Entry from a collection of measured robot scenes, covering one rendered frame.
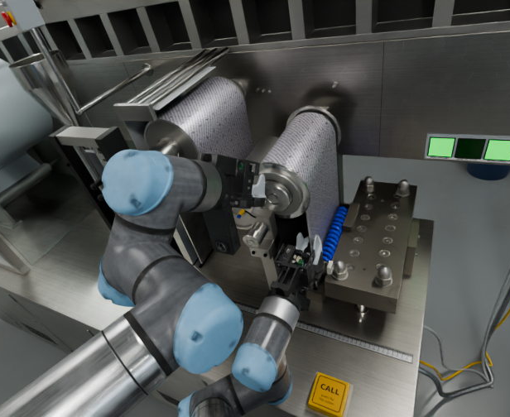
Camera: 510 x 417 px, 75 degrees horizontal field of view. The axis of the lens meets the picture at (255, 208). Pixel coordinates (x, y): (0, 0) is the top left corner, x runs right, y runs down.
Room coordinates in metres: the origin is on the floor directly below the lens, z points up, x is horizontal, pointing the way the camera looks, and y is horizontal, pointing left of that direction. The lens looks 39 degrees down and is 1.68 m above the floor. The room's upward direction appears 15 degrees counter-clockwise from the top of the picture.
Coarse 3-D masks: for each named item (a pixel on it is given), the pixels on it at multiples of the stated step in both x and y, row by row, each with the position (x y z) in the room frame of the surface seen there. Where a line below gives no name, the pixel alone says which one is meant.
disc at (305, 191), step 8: (264, 168) 0.57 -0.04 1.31; (272, 168) 0.56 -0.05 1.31; (280, 168) 0.55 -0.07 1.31; (288, 168) 0.54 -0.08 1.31; (288, 176) 0.54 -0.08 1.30; (296, 176) 0.53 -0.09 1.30; (296, 184) 0.53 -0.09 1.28; (304, 184) 0.52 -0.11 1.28; (304, 192) 0.52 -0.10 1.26; (304, 200) 0.52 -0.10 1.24; (304, 208) 0.53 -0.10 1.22; (280, 216) 0.56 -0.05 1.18; (288, 216) 0.55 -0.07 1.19; (296, 216) 0.54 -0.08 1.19
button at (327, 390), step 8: (320, 376) 0.31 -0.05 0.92; (328, 376) 0.31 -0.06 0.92; (320, 384) 0.30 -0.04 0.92; (328, 384) 0.29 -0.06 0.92; (336, 384) 0.29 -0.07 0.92; (344, 384) 0.29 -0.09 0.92; (312, 392) 0.29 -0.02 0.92; (320, 392) 0.28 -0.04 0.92; (328, 392) 0.28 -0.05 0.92; (336, 392) 0.27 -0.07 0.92; (344, 392) 0.27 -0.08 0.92; (312, 400) 0.27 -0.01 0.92; (320, 400) 0.27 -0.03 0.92; (328, 400) 0.26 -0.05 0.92; (336, 400) 0.26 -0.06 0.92; (344, 400) 0.26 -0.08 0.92; (312, 408) 0.26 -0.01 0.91; (320, 408) 0.25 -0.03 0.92; (328, 408) 0.25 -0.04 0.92; (336, 408) 0.25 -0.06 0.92; (344, 408) 0.25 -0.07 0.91; (336, 416) 0.23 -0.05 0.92
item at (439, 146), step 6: (432, 138) 0.67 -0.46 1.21; (438, 138) 0.66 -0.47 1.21; (444, 138) 0.65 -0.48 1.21; (432, 144) 0.66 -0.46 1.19; (438, 144) 0.66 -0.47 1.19; (444, 144) 0.65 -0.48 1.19; (450, 144) 0.64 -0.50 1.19; (432, 150) 0.66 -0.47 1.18; (438, 150) 0.66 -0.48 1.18; (444, 150) 0.65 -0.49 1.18; (450, 150) 0.64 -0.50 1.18
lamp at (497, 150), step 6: (492, 144) 0.60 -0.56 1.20; (498, 144) 0.59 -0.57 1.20; (504, 144) 0.58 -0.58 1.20; (492, 150) 0.59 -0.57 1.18; (498, 150) 0.59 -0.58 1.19; (504, 150) 0.58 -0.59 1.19; (486, 156) 0.60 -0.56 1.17; (492, 156) 0.59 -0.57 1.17; (498, 156) 0.58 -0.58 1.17; (504, 156) 0.58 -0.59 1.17
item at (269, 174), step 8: (256, 176) 0.57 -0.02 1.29; (272, 176) 0.55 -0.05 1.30; (280, 176) 0.54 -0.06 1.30; (256, 184) 0.58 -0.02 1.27; (288, 184) 0.53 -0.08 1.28; (296, 192) 0.52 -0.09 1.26; (296, 200) 0.53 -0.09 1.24; (264, 208) 0.57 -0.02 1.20; (288, 208) 0.54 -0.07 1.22; (296, 208) 0.53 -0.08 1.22
